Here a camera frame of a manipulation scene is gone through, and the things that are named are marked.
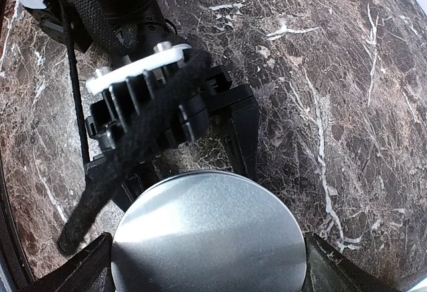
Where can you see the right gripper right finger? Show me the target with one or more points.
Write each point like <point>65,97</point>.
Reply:
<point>329,270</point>

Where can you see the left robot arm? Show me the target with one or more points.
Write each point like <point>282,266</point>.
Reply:
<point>105,37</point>

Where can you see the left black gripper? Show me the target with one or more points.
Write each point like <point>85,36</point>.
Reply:
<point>142,115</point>

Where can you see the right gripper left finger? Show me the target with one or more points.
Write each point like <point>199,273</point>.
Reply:
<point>88,270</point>

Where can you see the silver jar lid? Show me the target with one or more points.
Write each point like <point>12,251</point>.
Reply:
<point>208,231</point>

